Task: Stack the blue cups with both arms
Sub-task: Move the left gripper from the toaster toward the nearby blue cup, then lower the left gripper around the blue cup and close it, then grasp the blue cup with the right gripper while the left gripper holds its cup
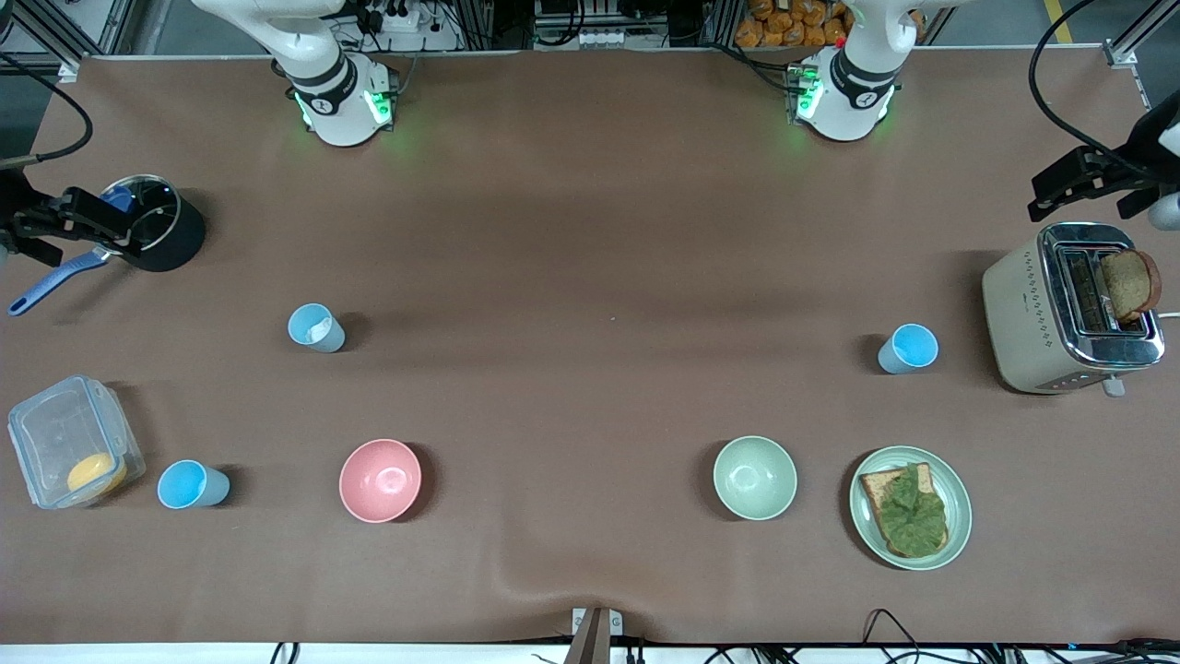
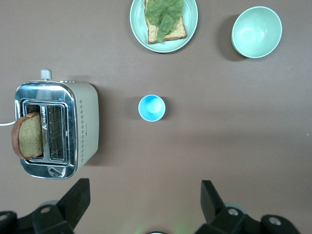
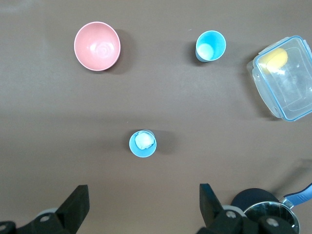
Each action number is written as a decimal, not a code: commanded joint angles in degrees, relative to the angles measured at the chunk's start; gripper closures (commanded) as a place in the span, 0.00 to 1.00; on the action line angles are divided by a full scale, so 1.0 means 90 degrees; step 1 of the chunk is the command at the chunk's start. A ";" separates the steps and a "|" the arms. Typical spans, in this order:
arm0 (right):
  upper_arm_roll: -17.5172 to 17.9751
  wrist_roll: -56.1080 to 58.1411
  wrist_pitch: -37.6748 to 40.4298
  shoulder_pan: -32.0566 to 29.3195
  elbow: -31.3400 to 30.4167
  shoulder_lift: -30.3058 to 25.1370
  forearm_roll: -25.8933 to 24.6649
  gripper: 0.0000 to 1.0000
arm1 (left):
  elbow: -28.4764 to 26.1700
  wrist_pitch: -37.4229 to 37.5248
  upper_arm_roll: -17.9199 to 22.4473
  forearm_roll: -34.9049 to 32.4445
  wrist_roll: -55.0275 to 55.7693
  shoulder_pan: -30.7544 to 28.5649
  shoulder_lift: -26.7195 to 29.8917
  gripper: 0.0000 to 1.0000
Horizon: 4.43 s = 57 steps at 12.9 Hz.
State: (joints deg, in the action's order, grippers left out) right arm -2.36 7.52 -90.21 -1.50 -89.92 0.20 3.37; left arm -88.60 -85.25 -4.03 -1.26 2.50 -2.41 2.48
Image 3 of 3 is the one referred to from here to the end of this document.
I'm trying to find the yellow rounded object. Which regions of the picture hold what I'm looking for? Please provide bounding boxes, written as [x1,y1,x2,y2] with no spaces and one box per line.
[258,48,289,74]

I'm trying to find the steel saucepan with blue handle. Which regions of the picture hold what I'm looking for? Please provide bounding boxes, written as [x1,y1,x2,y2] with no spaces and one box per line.
[231,181,312,234]

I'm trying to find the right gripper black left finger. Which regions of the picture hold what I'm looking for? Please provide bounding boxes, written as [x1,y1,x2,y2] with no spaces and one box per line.
[0,184,90,234]

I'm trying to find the pink plastic bowl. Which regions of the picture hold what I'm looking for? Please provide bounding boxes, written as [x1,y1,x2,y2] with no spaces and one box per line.
[74,21,121,72]

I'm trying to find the blue plastic cup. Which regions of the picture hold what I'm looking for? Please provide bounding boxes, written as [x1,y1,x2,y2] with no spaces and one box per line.
[195,30,227,63]
[128,129,157,158]

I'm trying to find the clear container with blue-rimmed lid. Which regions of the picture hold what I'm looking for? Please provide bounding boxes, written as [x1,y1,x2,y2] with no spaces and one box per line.
[246,35,312,122]

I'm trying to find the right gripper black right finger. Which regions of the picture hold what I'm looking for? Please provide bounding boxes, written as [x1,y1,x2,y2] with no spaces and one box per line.
[196,183,299,234]

